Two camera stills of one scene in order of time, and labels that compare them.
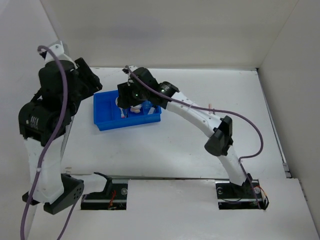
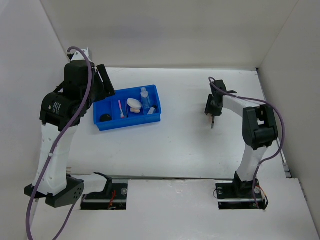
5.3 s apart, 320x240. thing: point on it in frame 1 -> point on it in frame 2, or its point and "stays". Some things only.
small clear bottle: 151,110 stays
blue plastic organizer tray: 107,114 stays
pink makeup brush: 122,115 stays
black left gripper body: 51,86 -> 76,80
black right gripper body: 135,96 -> 211,108
